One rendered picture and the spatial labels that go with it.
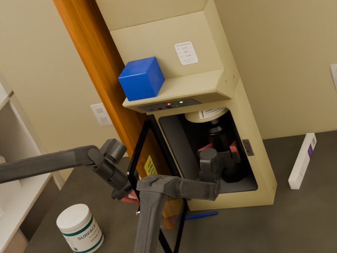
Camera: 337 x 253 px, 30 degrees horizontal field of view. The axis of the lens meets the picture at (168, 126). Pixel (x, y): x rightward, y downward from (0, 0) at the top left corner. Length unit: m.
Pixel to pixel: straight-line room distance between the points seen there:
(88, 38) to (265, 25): 0.70
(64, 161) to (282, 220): 0.77
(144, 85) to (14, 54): 0.99
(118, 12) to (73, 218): 0.82
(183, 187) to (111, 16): 0.60
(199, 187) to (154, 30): 0.50
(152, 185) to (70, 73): 1.20
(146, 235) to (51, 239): 1.05
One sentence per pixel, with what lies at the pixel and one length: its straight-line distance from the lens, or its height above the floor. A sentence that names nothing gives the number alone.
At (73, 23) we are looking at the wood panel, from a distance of 1.93.
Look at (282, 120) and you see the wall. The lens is 2.56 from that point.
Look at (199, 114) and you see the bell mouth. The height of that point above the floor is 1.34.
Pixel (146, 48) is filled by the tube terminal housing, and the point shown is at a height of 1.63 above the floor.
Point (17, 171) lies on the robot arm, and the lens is 1.87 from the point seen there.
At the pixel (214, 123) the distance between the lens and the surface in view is 2.18.
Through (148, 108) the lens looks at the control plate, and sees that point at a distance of 2.02.
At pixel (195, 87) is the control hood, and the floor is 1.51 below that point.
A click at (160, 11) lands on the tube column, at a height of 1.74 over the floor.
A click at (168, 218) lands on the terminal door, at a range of 2.12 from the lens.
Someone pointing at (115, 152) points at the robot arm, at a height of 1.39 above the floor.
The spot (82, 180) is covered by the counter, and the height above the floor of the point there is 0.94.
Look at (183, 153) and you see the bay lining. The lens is 2.28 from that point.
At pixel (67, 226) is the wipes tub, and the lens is 2.35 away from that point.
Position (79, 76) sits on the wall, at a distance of 2.70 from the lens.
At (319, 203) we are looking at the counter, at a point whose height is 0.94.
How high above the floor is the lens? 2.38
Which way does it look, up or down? 30 degrees down
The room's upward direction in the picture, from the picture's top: 24 degrees counter-clockwise
